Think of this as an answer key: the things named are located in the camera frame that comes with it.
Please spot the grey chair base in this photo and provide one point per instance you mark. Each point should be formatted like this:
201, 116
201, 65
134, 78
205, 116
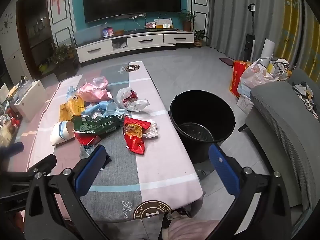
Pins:
203, 173

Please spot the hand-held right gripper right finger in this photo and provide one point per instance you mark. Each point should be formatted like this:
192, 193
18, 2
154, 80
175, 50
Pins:
223, 171

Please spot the orange shopping bag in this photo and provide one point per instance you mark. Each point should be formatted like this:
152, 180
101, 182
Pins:
236, 77

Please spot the upright floor washer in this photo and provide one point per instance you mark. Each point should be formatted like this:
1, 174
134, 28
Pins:
250, 40

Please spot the white carton box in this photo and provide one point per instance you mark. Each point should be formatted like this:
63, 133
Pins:
244, 105

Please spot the black plastic wrapper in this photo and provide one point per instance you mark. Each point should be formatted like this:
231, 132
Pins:
107, 158

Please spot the light blue small wrapper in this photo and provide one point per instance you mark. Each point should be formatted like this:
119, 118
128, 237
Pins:
71, 91

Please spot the white storage box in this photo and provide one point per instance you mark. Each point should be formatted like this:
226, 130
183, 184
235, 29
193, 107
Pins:
32, 100

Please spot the dark red door mat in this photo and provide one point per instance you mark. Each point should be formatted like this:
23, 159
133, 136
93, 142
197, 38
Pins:
226, 61

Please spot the red yellow snack packet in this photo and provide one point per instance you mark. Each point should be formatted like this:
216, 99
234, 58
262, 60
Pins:
133, 142

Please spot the dark display cabinet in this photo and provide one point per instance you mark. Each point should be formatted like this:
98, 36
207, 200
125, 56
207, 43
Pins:
32, 30

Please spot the small blue red box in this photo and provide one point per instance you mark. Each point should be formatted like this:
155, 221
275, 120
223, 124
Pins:
108, 32

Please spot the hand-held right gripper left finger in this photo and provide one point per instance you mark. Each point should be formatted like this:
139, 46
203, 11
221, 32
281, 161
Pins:
90, 166

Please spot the small potted plant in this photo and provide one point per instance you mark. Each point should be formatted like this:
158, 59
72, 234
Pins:
199, 41

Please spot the pink plastic packet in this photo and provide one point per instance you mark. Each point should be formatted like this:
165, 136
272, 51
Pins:
92, 93

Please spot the black white patterned cloth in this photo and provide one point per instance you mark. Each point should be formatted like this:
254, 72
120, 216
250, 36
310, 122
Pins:
281, 67
303, 93

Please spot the grey sofa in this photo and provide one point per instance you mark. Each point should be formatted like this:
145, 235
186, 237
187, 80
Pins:
280, 120

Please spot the large stuffed plastic bag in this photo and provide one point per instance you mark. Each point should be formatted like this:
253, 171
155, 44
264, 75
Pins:
255, 73

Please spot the small photo frame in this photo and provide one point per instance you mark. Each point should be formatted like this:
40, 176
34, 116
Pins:
151, 25

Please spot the tall potted plant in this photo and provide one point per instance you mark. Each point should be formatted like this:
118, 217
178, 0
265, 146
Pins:
187, 25

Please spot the deer wall clock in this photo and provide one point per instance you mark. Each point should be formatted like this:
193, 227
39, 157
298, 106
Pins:
6, 23

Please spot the small white wrapper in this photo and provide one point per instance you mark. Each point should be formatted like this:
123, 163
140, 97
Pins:
151, 128

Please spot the white television cabinet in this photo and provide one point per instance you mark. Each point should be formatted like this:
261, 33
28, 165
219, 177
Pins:
145, 40

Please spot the clear blue printed plastic packet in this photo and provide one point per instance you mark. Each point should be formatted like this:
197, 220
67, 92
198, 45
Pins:
86, 151

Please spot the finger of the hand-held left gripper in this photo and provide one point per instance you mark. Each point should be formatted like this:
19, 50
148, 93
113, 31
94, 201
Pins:
43, 164
12, 148

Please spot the blue face mask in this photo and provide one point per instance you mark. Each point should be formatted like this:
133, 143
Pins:
93, 110
112, 108

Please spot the yellow plastic packet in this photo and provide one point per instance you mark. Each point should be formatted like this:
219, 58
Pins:
68, 110

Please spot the yellow patterned curtain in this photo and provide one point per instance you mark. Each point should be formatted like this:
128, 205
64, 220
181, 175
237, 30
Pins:
290, 30

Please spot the person's pink clothed leg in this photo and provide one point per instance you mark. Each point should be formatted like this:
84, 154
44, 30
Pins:
192, 230

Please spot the grey curtain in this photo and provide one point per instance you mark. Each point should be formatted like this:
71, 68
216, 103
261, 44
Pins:
232, 17

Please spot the pink grey printed tablecloth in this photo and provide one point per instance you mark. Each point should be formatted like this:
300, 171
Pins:
155, 160

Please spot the light blue plastic bag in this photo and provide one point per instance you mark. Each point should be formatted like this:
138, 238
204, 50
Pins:
243, 90

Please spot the glass fish tank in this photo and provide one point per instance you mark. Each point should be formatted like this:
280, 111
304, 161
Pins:
87, 36

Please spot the black plastic bucket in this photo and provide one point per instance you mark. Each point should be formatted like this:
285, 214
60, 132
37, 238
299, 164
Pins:
200, 110

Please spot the green snack packet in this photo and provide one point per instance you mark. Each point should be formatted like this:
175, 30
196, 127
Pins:
97, 125

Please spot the leafy potted plant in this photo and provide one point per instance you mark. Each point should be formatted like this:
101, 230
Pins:
61, 52

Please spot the white desk board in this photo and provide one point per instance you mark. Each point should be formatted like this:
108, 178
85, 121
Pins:
162, 22

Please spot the white plastic bag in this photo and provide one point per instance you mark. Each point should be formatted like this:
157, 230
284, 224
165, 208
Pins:
135, 105

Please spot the white blue striped paper cup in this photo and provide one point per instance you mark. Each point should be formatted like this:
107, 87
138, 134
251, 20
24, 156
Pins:
60, 135

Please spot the green plant pot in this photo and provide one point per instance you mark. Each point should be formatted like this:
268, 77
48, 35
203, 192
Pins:
43, 68

